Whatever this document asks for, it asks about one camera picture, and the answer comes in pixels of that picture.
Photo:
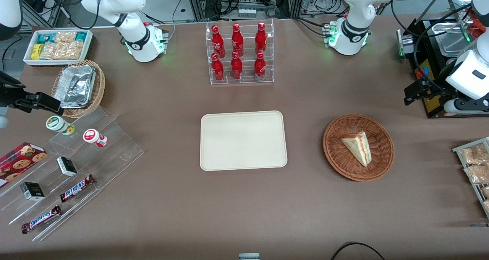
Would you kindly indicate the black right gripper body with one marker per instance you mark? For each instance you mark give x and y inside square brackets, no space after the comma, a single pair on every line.
[8,94]

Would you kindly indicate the triangular sandwich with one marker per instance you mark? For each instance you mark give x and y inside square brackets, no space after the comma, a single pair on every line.
[355,145]

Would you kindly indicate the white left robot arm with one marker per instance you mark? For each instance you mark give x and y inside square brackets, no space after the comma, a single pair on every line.
[349,26]

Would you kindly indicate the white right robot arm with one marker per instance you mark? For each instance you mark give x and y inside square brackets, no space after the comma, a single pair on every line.
[131,26]

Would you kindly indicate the light oval wicker basket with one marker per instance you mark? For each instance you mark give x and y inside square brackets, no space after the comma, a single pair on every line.
[100,88]

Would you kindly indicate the brown round wicker basket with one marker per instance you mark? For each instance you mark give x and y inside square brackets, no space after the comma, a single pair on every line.
[340,156]

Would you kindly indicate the right tray of pastries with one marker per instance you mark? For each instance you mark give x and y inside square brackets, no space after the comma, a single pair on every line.
[479,193]

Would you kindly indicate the cream plastic serving tray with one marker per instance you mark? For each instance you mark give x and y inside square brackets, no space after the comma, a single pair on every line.
[243,140]

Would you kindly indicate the green lid yogurt cup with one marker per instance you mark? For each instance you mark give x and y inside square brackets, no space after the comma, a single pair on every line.
[56,123]

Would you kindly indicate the aluminium foil container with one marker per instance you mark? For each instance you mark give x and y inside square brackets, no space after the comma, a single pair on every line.
[74,86]

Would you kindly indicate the yellow snack pack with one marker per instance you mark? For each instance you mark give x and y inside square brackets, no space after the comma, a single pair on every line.
[36,51]

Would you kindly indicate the red lid yogurt cup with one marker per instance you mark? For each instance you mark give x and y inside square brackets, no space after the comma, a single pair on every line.
[91,135]

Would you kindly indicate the large clear cracker bag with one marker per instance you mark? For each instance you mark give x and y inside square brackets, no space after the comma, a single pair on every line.
[61,50]

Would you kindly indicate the red chocolate cookie box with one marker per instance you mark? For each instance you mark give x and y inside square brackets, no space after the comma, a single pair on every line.
[21,162]

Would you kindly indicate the teal snack pack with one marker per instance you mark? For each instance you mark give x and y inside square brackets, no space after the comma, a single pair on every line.
[44,38]
[81,36]

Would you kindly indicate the small black carton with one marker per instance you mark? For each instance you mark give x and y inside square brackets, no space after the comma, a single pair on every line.
[32,191]
[67,166]

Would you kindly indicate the small clear cracker bag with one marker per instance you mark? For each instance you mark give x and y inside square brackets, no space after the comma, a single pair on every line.
[65,36]

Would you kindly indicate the white rectangular snack bin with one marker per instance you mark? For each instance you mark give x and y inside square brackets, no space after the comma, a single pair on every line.
[89,42]

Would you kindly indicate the clear bag of pastry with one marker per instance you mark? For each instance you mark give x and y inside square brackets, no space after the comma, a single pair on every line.
[486,205]
[477,174]
[485,192]
[473,155]

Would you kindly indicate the clear acrylic step stand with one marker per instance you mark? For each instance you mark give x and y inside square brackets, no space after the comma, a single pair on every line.
[114,153]

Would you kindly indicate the brown snickers bar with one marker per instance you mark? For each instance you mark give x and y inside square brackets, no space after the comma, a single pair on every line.
[41,219]
[76,188]

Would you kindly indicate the red cola bottle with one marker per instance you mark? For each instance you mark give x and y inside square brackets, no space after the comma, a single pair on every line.
[217,42]
[217,69]
[259,68]
[237,41]
[236,68]
[261,40]

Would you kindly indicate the clear acrylic bottle rack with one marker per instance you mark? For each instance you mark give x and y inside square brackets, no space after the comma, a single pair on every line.
[247,78]

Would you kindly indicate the white connector block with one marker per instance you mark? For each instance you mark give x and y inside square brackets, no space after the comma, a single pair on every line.
[246,12]

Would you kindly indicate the small grey device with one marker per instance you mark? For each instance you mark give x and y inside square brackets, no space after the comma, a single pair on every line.
[249,256]

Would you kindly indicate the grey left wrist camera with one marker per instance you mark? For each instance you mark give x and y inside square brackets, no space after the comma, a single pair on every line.
[464,106]

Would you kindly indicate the aluminium profile frame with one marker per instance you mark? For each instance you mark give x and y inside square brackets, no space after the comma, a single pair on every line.
[294,0]

